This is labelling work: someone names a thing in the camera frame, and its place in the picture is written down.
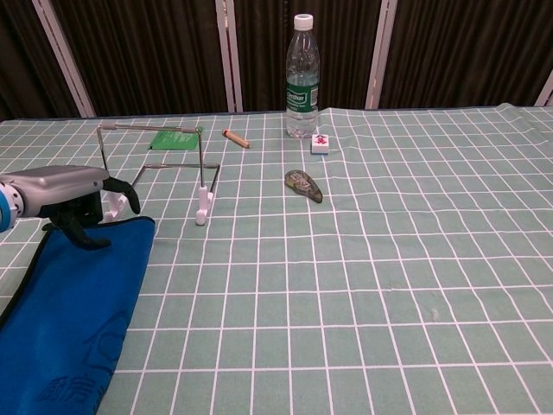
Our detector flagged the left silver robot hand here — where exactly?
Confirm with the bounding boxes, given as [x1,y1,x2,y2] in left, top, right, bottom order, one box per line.
[2,166,142,251]

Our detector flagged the blue towel with black trim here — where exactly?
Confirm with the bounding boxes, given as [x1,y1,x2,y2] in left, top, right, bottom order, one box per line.
[0,215,156,415]

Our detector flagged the green foil packet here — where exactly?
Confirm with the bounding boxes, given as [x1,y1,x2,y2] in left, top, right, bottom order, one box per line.
[148,127,207,151]

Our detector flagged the clear water bottle green label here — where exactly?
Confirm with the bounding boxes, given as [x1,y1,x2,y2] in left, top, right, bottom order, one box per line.
[285,13,321,140]

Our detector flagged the white mahjong tile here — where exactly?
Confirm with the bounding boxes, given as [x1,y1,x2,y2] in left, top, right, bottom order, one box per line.
[310,133,333,156]

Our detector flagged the green grid tablecloth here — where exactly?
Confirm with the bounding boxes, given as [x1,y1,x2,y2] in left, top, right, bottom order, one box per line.
[0,102,553,415]

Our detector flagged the dark brown pleated curtain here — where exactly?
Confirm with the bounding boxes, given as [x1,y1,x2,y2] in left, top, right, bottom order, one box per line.
[0,0,553,122]

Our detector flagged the white metal screen post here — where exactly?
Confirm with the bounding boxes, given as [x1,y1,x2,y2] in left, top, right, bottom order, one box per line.
[214,0,244,114]
[365,0,399,110]
[32,0,97,118]
[533,68,553,107]

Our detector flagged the metal wire rack white feet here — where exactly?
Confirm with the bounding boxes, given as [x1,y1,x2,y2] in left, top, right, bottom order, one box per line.
[96,122,220,227]

